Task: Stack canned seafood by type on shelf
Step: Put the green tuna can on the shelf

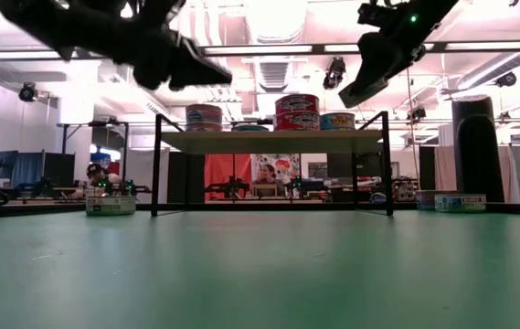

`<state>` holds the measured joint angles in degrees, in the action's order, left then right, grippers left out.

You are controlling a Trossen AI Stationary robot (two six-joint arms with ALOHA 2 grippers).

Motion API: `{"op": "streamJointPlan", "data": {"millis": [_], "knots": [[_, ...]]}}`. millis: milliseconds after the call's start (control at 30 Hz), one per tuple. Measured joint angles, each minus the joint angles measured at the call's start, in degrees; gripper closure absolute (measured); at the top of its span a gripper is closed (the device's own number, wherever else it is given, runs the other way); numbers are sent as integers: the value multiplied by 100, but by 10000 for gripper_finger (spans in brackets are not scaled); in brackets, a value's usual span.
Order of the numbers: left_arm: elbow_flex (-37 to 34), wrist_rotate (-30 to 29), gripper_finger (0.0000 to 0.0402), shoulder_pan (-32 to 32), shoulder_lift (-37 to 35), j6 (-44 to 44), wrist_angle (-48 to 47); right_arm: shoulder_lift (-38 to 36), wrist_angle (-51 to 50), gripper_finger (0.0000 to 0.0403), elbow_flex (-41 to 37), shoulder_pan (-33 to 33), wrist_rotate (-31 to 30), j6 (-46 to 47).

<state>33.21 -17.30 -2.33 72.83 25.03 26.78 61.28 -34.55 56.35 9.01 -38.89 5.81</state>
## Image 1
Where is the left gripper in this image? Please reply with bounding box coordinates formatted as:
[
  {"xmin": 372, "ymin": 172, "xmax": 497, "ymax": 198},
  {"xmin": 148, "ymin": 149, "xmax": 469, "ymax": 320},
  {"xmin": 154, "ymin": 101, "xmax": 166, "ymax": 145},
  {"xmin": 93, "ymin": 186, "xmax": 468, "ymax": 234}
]
[{"xmin": 94, "ymin": 13, "xmax": 233, "ymax": 91}]

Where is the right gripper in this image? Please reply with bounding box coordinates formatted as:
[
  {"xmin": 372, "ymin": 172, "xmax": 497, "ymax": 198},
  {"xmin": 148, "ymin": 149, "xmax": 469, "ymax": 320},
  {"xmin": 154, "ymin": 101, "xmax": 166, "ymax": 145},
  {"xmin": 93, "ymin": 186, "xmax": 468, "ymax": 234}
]
[{"xmin": 337, "ymin": 0, "xmax": 443, "ymax": 110}]

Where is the teal can yellow print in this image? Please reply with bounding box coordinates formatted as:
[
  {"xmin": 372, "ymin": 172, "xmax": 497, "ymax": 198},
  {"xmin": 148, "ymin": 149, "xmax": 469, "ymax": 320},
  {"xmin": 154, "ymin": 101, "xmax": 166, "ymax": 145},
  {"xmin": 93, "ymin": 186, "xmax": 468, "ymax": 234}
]
[{"xmin": 319, "ymin": 111, "xmax": 356, "ymax": 133}]

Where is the red label can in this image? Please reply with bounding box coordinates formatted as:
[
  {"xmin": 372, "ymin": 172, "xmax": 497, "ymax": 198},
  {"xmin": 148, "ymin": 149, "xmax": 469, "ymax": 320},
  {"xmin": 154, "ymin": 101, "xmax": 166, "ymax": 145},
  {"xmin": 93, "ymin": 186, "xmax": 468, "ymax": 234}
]
[
  {"xmin": 271, "ymin": 111, "xmax": 322, "ymax": 133},
  {"xmin": 274, "ymin": 93, "xmax": 321, "ymax": 115}
]

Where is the green label can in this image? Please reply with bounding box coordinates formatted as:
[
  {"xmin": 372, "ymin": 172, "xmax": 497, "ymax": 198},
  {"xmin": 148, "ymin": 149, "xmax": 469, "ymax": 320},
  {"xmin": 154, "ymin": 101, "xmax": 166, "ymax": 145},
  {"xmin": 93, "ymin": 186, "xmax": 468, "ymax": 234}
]
[{"xmin": 85, "ymin": 195, "xmax": 137, "ymax": 217}]

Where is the pale blue label can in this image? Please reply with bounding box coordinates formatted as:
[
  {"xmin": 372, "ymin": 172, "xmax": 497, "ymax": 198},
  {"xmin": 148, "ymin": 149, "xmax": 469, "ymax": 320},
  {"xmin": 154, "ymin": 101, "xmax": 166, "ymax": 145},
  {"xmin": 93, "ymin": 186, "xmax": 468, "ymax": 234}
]
[{"xmin": 433, "ymin": 193, "xmax": 488, "ymax": 214}]

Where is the small wooden shelf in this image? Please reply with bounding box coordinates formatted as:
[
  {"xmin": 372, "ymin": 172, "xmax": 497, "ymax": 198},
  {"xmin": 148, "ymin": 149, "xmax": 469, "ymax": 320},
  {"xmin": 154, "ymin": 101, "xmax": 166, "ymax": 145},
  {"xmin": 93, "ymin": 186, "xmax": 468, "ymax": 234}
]
[{"xmin": 252, "ymin": 182, "xmax": 280, "ymax": 199}]

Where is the black spotlight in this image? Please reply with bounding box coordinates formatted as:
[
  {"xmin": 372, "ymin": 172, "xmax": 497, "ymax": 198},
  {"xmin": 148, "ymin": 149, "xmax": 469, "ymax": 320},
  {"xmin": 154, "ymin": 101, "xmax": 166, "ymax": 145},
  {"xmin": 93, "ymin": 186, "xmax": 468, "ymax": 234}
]
[
  {"xmin": 493, "ymin": 70, "xmax": 518, "ymax": 89},
  {"xmin": 17, "ymin": 81, "xmax": 39, "ymax": 103},
  {"xmin": 322, "ymin": 56, "xmax": 347, "ymax": 90},
  {"xmin": 406, "ymin": 106, "xmax": 428, "ymax": 122}
]

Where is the long light bar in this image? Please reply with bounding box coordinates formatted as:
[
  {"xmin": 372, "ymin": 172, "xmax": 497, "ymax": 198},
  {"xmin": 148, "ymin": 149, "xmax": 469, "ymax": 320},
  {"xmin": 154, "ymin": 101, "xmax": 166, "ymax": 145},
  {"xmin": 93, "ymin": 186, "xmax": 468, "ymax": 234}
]
[{"xmin": 0, "ymin": 39, "xmax": 520, "ymax": 61}]

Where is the white air vent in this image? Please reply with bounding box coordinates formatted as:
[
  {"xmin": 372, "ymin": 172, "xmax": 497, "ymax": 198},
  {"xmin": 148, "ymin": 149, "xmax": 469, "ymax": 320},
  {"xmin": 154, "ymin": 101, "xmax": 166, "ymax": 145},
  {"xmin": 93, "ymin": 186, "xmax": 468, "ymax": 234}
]
[{"xmin": 258, "ymin": 61, "xmax": 291, "ymax": 93}]

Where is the red curtain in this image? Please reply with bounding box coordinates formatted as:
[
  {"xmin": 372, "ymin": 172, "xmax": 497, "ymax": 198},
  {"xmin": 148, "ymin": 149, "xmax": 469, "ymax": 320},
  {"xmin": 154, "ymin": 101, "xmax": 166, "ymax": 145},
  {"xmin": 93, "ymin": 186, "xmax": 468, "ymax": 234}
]
[{"xmin": 203, "ymin": 154, "xmax": 254, "ymax": 201}]

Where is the black curtain panel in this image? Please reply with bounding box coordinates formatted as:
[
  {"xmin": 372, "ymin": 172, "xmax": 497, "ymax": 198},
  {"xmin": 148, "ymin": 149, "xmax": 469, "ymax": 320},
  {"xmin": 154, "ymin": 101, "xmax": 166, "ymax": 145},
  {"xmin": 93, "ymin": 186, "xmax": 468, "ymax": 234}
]
[{"xmin": 166, "ymin": 153, "xmax": 207, "ymax": 204}]

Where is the black monitor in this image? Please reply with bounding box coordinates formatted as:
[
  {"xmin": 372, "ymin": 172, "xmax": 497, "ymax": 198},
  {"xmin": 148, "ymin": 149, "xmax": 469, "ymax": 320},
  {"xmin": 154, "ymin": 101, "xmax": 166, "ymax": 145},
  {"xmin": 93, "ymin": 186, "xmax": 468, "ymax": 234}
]
[{"xmin": 325, "ymin": 153, "xmax": 356, "ymax": 180}]

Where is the black partition panel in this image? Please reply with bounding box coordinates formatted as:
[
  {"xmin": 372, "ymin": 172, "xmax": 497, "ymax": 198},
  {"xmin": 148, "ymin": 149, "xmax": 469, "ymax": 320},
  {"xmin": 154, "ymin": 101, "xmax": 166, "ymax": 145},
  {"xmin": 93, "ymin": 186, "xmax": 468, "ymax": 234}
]
[{"xmin": 418, "ymin": 144, "xmax": 437, "ymax": 191}]

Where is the pink cloth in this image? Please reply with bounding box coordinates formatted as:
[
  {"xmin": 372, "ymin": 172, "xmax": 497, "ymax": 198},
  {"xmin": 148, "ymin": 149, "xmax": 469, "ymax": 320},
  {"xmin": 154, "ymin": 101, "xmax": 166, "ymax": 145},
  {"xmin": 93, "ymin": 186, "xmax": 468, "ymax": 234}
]
[{"xmin": 432, "ymin": 144, "xmax": 458, "ymax": 192}]

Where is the black chalkboard sign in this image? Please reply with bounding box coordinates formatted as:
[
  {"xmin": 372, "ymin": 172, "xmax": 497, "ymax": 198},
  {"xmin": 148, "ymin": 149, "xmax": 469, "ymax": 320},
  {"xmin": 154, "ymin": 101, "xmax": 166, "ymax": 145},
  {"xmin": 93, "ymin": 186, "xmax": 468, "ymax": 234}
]
[{"xmin": 307, "ymin": 162, "xmax": 328, "ymax": 180}]

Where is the black ribbed column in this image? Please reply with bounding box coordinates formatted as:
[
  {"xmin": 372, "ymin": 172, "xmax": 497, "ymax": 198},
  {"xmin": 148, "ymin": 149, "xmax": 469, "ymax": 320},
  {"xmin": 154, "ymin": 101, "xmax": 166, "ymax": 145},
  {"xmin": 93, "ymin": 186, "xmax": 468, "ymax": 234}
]
[{"xmin": 451, "ymin": 94, "xmax": 506, "ymax": 203}]

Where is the person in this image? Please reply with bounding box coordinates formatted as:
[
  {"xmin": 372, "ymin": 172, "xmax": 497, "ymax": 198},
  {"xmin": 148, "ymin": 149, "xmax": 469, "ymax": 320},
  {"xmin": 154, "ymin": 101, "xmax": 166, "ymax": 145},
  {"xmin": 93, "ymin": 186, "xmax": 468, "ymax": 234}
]
[
  {"xmin": 253, "ymin": 163, "xmax": 287, "ymax": 197},
  {"xmin": 69, "ymin": 163, "xmax": 123, "ymax": 201}
]

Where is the colourful poster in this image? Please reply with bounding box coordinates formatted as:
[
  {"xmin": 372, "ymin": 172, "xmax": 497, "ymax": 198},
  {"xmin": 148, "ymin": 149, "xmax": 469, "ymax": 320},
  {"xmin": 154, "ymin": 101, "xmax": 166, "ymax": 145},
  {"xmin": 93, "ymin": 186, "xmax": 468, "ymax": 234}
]
[{"xmin": 249, "ymin": 154, "xmax": 302, "ymax": 200}]

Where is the blue curtain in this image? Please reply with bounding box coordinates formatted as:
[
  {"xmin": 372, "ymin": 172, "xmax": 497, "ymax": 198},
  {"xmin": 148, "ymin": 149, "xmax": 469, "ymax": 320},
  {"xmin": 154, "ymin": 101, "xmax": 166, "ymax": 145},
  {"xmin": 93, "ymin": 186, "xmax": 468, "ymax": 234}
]
[{"xmin": 10, "ymin": 152, "xmax": 45, "ymax": 186}]

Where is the grey workbench wooden top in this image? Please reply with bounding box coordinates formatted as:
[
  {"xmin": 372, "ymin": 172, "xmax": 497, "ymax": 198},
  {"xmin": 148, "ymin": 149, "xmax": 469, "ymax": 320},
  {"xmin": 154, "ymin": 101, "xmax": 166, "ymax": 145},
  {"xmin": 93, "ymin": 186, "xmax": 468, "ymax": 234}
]
[{"xmin": 0, "ymin": 185, "xmax": 101, "ymax": 206}]

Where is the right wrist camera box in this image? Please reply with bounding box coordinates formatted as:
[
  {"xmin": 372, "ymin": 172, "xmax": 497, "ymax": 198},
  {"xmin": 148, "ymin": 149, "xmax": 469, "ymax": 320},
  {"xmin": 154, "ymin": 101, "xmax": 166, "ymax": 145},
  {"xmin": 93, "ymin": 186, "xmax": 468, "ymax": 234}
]
[{"xmin": 356, "ymin": 0, "xmax": 402, "ymax": 29}]

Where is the thin hanging cable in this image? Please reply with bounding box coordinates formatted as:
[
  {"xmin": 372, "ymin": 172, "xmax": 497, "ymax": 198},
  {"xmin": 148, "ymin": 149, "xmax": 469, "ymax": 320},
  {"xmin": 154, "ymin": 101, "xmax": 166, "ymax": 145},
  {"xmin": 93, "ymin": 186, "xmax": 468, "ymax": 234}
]
[{"xmin": 405, "ymin": 68, "xmax": 421, "ymax": 184}]

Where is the black metal frame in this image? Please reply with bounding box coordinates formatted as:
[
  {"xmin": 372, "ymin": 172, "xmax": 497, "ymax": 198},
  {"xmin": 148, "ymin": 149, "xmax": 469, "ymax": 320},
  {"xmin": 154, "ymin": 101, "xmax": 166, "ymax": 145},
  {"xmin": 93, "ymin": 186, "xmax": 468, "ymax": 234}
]
[{"xmin": 58, "ymin": 119, "xmax": 131, "ymax": 184}]

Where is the silver air duct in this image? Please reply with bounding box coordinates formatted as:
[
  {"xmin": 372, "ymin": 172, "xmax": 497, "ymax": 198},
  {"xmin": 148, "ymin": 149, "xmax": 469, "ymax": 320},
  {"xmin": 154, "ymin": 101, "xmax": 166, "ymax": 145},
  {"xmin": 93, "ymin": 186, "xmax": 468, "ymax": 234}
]
[{"xmin": 455, "ymin": 48, "xmax": 520, "ymax": 90}]

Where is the wooden shelf black frame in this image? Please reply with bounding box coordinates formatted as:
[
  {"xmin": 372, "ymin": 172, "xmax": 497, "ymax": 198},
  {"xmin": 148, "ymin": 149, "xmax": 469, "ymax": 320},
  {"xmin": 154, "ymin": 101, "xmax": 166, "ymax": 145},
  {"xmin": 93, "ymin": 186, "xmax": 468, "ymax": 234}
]
[{"xmin": 150, "ymin": 111, "xmax": 395, "ymax": 218}]

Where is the black table frame rail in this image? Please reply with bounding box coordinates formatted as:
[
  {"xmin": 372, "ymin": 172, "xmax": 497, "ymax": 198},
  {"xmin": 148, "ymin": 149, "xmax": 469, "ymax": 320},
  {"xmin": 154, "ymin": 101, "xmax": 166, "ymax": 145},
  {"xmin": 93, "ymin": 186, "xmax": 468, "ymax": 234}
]
[{"xmin": 0, "ymin": 199, "xmax": 520, "ymax": 219}]

